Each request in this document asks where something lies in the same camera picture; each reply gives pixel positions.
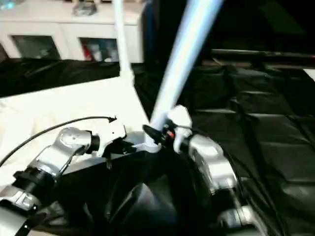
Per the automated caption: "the black plastic mat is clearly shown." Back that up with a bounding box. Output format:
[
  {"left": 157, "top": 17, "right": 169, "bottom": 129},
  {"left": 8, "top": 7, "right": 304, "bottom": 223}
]
[{"left": 0, "top": 57, "right": 315, "bottom": 236}]

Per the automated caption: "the red carton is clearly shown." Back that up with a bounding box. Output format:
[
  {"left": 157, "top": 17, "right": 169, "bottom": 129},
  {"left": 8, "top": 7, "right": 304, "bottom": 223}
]
[{"left": 83, "top": 42, "right": 94, "bottom": 60}]

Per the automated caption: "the white cabinet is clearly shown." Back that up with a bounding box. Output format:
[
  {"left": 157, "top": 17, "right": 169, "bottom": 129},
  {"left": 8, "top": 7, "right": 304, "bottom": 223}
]
[{"left": 0, "top": 0, "right": 148, "bottom": 63}]

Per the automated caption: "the white plastic table leg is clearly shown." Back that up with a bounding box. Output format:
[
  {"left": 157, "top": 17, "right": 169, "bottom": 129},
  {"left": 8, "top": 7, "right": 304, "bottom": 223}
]
[
  {"left": 149, "top": 0, "right": 224, "bottom": 136},
  {"left": 112, "top": 0, "right": 135, "bottom": 85}
]

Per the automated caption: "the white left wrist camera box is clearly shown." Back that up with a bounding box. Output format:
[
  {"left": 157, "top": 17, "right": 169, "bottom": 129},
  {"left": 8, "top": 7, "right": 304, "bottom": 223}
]
[{"left": 94, "top": 119, "right": 127, "bottom": 158}]

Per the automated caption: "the shiny dark bundle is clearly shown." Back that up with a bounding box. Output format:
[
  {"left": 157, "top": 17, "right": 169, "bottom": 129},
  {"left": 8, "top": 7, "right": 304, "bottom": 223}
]
[{"left": 72, "top": 0, "right": 98, "bottom": 16}]

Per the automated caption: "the grey metal bar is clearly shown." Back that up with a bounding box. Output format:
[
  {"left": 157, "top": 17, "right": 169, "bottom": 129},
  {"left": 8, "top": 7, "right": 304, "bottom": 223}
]
[{"left": 211, "top": 48, "right": 315, "bottom": 59}]

